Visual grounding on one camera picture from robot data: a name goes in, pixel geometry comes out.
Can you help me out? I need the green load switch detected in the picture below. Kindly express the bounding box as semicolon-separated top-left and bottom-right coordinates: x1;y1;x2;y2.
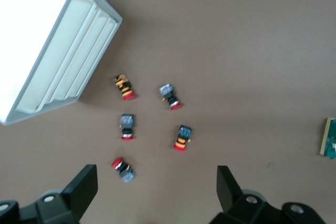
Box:
319;117;336;161

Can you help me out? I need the red mushroom button grey base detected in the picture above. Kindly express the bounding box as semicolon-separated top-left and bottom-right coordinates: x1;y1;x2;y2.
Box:
119;113;136;142
110;157;137;185
159;83;183;111

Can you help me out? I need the white slotted storage bin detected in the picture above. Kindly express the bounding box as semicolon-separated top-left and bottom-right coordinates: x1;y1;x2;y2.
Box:
0;0;123;126

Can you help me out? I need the red mushroom button orange base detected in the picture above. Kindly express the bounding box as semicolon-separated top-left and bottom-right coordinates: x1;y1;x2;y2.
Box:
172;125;194;153
112;73;137;102

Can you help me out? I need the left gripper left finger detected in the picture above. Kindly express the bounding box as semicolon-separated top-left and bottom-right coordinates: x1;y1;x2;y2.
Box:
0;164;99;224

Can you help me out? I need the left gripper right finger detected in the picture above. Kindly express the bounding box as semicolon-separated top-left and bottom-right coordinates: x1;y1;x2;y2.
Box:
209;165;326;224

